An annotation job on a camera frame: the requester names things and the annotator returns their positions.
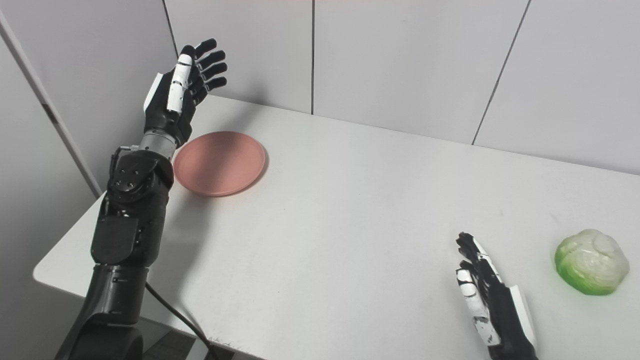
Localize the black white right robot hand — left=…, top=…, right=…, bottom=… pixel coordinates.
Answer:
left=455, top=231, right=540, bottom=360

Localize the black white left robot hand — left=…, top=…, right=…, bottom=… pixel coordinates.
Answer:
left=143, top=38, right=229, bottom=149

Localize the pink round plate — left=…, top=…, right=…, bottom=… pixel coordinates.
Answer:
left=173, top=130, right=267, bottom=197

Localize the green white toy cabbage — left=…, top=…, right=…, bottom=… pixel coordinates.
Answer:
left=554, top=229, right=630, bottom=296

